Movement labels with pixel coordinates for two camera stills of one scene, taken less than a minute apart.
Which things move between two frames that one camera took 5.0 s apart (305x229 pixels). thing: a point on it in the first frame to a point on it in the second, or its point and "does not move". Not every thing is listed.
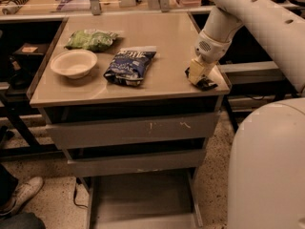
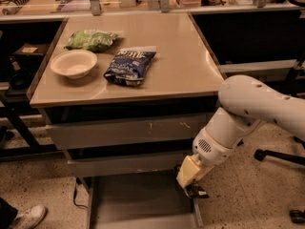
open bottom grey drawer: x=152 y=200 does not move
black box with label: x=30 y=53 does not move
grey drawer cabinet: x=116 y=97 does not move
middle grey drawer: x=137 y=163 does not move
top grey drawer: x=134 y=132 does not move
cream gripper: x=210 y=50 to x=212 y=151
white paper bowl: x=74 y=63 does not move
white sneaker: x=25 y=191 to x=30 y=218
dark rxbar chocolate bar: x=204 y=83 to x=194 y=191
